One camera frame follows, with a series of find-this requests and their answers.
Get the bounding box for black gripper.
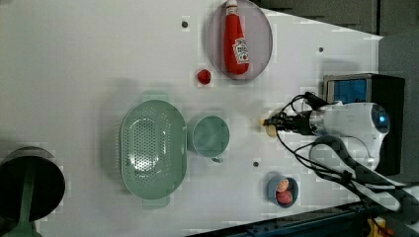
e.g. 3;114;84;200
263;111;313;135

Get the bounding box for yellow plush peeled banana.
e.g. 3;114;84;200
260;118;277;138

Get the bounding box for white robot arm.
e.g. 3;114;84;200
261;103;418;212

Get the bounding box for teal green mug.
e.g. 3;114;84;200
187;116;230;163

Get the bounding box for orange plush food toy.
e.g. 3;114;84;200
277;179;290;193

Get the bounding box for small blue bowl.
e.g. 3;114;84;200
267;175;299;208

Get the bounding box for red plush food toy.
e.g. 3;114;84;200
276;191;293;204

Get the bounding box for red plush ketchup bottle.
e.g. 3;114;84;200
223;0;249;75

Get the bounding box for black toaster oven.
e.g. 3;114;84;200
323;73;405;176

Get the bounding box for round grey plate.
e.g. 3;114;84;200
205;0;273;85

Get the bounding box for small red plush strawberry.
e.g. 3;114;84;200
197;69;211;85

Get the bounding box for green perforated colander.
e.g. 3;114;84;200
120;91;187;209

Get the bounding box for black round lamp stand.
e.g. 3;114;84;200
1;146;65;237

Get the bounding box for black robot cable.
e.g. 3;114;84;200
275;91;374;205

